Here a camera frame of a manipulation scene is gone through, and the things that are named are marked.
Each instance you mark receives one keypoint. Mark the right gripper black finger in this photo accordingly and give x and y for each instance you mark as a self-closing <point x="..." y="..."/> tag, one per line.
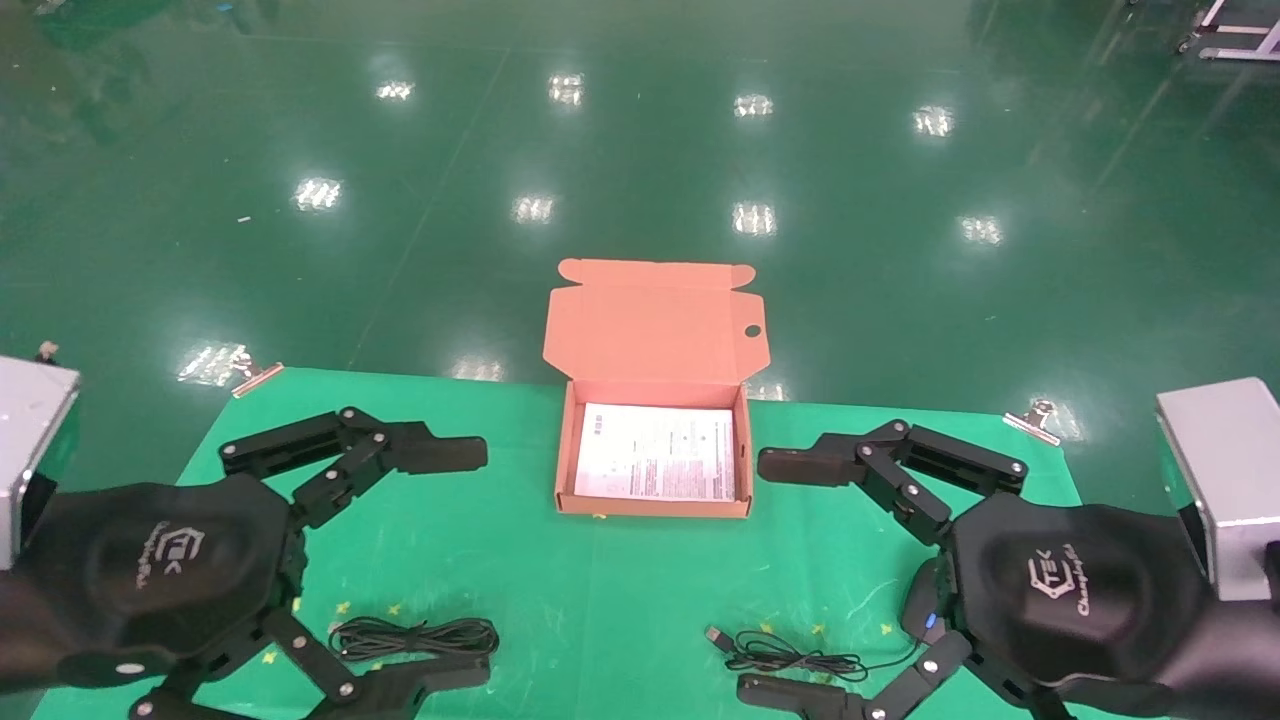
<point x="800" y="467"/>

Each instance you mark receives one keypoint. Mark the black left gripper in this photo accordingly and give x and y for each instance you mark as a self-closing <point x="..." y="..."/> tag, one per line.
<point x="150" y="570"/>

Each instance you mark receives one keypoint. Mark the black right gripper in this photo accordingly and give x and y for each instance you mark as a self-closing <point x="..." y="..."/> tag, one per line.
<point x="1080" y="590"/>

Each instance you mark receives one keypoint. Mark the orange cardboard box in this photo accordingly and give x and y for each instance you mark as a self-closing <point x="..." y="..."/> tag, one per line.
<point x="650" y="320"/>

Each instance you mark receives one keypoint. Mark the white printed paper leaflet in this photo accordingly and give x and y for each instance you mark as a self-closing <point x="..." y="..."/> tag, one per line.
<point x="650" y="450"/>

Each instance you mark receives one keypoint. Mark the metal binder clip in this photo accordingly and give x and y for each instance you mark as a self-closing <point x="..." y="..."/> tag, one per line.
<point x="1030" y="425"/>
<point x="258" y="378"/>

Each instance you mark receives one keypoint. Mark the green table mat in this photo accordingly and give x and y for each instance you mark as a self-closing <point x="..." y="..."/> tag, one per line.
<point x="600" y="600"/>

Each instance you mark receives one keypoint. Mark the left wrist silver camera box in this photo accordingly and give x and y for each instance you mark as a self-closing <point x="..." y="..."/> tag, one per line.
<point x="30" y="440"/>

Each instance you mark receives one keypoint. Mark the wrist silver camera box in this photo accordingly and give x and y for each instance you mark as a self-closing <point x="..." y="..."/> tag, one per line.
<point x="30" y="440"/>
<point x="1230" y="470"/>

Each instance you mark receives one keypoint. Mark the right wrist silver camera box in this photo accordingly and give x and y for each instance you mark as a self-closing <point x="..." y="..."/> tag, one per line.
<point x="1230" y="470"/>

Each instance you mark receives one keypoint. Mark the white metal cart frame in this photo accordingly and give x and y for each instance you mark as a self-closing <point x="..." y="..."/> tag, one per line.
<point x="1240" y="52"/>

